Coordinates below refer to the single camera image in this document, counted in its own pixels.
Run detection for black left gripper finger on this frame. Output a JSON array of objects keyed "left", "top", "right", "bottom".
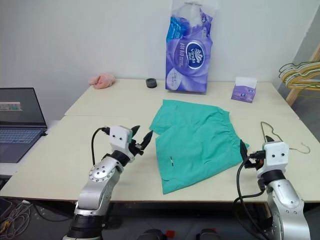
[
  {"left": 131, "top": 124, "right": 141, "bottom": 140},
  {"left": 140, "top": 129, "right": 154, "bottom": 151}
]

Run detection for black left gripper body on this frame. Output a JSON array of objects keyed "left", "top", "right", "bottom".
[{"left": 128, "top": 136, "right": 146, "bottom": 157}]

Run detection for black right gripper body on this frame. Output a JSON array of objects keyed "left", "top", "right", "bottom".
[{"left": 244, "top": 155, "right": 264, "bottom": 171}]

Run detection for thin wire clothes hanger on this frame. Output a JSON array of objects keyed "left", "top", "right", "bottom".
[{"left": 260, "top": 120, "right": 312, "bottom": 155}]

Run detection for green shirt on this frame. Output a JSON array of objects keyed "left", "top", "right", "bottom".
[{"left": 149, "top": 98, "right": 250, "bottom": 196}]

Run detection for light wooden clothes rack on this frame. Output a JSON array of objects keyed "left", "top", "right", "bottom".
[{"left": 285, "top": 41, "right": 320, "bottom": 106}]

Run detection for black tape roll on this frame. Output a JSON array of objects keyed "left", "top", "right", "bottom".
[{"left": 145, "top": 77, "right": 159, "bottom": 89}]

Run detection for small purple tissue pack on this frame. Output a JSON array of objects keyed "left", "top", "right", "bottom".
[{"left": 230, "top": 76, "right": 259, "bottom": 104}]

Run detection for pink cloth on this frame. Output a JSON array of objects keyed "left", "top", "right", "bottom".
[{"left": 88, "top": 72, "right": 116, "bottom": 90}]

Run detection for large purple tissue pack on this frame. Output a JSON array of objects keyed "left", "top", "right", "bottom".
[{"left": 164, "top": 0, "right": 221, "bottom": 96}]

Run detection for dark rounded shape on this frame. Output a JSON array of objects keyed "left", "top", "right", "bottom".
[
  {"left": 143, "top": 228, "right": 168, "bottom": 240},
  {"left": 195, "top": 227, "right": 220, "bottom": 240}
]

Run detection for dark laptop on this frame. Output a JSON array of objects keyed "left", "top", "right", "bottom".
[{"left": 0, "top": 87, "right": 49, "bottom": 164}]

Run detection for dark flat device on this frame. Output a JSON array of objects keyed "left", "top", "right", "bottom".
[{"left": 0, "top": 197, "right": 13, "bottom": 219}]

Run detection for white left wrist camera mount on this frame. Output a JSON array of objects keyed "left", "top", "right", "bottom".
[{"left": 109, "top": 125, "right": 133, "bottom": 152}]

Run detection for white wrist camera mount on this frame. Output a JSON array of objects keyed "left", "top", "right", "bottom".
[
  {"left": 109, "top": 125, "right": 133, "bottom": 152},
  {"left": 262, "top": 141, "right": 290, "bottom": 174}
]

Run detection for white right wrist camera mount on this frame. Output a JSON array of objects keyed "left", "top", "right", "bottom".
[{"left": 262, "top": 141, "right": 290, "bottom": 174}]

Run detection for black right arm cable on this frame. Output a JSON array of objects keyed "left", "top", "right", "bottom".
[{"left": 231, "top": 150, "right": 266, "bottom": 240}]

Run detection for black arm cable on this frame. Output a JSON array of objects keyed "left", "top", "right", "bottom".
[
  {"left": 90, "top": 127, "right": 111, "bottom": 166},
  {"left": 231, "top": 150, "right": 266, "bottom": 240}
]

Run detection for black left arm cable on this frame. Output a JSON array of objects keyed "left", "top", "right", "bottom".
[{"left": 90, "top": 127, "right": 111, "bottom": 166}]

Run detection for tangled grey floor cables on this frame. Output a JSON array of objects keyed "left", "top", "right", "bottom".
[{"left": 0, "top": 199, "right": 35, "bottom": 237}]

